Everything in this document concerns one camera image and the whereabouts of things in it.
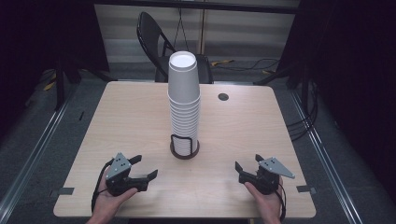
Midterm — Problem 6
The black wire cup holder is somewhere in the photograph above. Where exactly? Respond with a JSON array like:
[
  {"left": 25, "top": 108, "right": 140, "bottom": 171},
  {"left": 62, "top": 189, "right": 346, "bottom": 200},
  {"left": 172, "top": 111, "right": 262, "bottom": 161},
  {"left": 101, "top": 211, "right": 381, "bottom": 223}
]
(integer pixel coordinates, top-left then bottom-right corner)
[{"left": 169, "top": 133, "right": 201, "bottom": 161}]

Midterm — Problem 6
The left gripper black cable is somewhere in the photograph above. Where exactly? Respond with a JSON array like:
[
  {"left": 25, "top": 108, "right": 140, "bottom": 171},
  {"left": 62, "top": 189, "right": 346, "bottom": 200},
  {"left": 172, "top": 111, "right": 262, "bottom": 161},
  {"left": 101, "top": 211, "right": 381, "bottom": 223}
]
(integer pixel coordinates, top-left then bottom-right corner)
[{"left": 91, "top": 158, "right": 115, "bottom": 213}]

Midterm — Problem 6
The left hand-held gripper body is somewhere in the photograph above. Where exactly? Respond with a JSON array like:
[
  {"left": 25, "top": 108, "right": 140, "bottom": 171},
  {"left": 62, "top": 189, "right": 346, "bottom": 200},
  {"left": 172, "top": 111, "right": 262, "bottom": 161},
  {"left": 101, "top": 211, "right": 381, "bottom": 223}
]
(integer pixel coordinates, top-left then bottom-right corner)
[{"left": 105, "top": 152, "right": 149, "bottom": 197}]

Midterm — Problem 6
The metal floor rail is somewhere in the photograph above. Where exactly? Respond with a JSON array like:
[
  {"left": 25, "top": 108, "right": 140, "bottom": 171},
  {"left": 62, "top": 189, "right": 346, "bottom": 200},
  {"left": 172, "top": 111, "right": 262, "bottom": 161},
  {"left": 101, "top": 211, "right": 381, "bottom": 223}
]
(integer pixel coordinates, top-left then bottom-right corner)
[
  {"left": 0, "top": 99, "right": 71, "bottom": 217},
  {"left": 289, "top": 90, "right": 364, "bottom": 224}
]

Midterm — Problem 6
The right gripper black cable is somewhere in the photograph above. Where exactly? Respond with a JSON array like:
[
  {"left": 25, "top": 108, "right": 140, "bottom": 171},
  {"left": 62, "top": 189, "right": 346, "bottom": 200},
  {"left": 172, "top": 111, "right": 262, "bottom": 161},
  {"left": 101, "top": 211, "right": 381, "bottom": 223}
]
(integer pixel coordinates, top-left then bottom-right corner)
[{"left": 274, "top": 182, "right": 287, "bottom": 222}]

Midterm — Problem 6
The person's right hand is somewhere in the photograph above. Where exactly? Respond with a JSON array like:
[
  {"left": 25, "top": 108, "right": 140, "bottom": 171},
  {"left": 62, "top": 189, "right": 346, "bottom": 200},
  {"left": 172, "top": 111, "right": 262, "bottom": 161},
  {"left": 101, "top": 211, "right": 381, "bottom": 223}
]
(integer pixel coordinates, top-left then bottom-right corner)
[{"left": 244, "top": 177, "right": 284, "bottom": 217}]

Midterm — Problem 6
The thin black floor cable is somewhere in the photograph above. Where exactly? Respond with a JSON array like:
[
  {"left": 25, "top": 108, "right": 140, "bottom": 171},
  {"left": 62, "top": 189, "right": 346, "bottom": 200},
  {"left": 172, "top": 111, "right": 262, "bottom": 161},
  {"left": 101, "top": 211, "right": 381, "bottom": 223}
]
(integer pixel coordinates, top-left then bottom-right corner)
[{"left": 218, "top": 58, "right": 280, "bottom": 72}]

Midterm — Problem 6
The yellow floor cable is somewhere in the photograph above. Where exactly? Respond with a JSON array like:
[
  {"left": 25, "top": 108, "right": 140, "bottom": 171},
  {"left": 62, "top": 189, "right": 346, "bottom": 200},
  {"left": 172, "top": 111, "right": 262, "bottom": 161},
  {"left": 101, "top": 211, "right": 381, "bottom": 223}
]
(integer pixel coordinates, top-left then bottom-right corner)
[{"left": 211, "top": 59, "right": 235, "bottom": 67}]

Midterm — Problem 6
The person's left hand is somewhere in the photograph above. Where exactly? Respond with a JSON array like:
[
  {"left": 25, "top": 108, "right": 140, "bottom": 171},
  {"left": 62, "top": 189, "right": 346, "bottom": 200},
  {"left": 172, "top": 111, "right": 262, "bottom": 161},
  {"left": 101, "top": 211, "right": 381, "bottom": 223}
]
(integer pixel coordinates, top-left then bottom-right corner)
[{"left": 92, "top": 169, "right": 139, "bottom": 218}]

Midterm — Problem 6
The white paper cup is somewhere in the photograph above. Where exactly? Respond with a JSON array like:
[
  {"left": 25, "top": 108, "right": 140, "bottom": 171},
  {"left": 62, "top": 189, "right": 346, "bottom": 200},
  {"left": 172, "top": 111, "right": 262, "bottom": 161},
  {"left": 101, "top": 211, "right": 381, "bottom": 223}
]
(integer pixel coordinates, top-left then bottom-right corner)
[{"left": 167, "top": 50, "right": 201, "bottom": 105}]

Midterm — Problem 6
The grey table edge bracket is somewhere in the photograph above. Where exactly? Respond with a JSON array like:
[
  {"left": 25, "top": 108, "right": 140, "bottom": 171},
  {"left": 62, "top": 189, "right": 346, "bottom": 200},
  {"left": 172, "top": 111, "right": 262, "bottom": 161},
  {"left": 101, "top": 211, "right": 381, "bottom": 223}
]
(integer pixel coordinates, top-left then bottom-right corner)
[
  {"left": 49, "top": 187, "right": 76, "bottom": 199},
  {"left": 296, "top": 185, "right": 318, "bottom": 196}
]

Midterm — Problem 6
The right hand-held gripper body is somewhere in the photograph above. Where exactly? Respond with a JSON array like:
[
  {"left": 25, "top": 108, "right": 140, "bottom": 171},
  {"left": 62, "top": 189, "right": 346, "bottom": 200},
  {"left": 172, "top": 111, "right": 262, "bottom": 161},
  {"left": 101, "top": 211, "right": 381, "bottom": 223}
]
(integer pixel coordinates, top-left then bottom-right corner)
[{"left": 238, "top": 157, "right": 296, "bottom": 196}]

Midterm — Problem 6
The bundle of black cables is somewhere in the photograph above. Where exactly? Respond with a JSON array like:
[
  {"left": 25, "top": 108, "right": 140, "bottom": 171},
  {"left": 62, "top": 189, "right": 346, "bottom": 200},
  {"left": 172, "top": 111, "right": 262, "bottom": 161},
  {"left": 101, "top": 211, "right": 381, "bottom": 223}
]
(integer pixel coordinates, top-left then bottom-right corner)
[{"left": 286, "top": 79, "right": 319, "bottom": 143}]

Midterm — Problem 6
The hanging black cable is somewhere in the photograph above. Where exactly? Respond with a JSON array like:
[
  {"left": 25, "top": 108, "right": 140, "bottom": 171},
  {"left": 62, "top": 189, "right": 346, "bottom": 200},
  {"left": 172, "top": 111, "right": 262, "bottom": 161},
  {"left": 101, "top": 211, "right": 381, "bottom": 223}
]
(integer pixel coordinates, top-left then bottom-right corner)
[{"left": 173, "top": 7, "right": 190, "bottom": 52}]

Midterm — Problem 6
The black folding chair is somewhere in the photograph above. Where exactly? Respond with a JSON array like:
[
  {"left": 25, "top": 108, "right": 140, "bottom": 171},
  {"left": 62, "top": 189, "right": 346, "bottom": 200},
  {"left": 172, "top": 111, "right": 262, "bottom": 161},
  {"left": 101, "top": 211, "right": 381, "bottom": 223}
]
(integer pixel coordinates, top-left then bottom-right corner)
[{"left": 136, "top": 11, "right": 215, "bottom": 84}]

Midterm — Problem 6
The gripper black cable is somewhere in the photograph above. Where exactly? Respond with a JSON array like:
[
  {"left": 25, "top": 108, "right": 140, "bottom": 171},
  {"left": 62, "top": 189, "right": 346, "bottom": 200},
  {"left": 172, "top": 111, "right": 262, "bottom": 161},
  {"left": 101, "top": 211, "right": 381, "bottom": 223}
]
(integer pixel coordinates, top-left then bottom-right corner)
[
  {"left": 91, "top": 158, "right": 115, "bottom": 213},
  {"left": 274, "top": 182, "right": 287, "bottom": 222}
]

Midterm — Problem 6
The dark metal stand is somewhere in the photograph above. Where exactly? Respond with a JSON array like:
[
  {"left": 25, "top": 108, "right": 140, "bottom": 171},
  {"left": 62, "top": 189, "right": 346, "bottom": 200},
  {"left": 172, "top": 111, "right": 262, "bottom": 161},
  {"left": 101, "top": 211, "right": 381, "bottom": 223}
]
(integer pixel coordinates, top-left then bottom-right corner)
[
  {"left": 53, "top": 55, "right": 110, "bottom": 112},
  {"left": 253, "top": 62, "right": 310, "bottom": 91}
]

